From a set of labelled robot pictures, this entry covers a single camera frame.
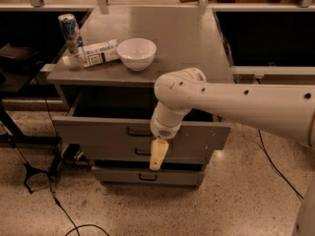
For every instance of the grey middle drawer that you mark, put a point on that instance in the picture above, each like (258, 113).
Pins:
(143, 153)

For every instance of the blue silver drink can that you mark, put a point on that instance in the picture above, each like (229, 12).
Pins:
(71, 32)

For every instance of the white ceramic bowl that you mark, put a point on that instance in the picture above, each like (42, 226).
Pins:
(137, 54)

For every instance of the black side table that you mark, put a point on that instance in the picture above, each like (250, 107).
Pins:
(17, 68)

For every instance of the black tripod stand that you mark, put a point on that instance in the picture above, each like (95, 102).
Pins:
(30, 170)

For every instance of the grey top drawer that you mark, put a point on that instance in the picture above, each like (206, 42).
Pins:
(118, 118)

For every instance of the wire basket with items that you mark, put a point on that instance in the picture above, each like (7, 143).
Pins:
(73, 154)

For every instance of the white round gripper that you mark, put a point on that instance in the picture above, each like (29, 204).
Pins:
(162, 130)

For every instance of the grey bottom drawer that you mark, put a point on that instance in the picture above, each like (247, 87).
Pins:
(147, 177)

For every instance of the grey drawer cabinet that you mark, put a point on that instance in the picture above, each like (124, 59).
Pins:
(185, 37)

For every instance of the white plastic bottle with label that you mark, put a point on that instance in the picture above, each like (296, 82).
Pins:
(94, 54)

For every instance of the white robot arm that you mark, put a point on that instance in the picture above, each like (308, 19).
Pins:
(282, 110)

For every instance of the grey drawer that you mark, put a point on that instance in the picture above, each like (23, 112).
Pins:
(143, 153)
(147, 177)
(118, 118)

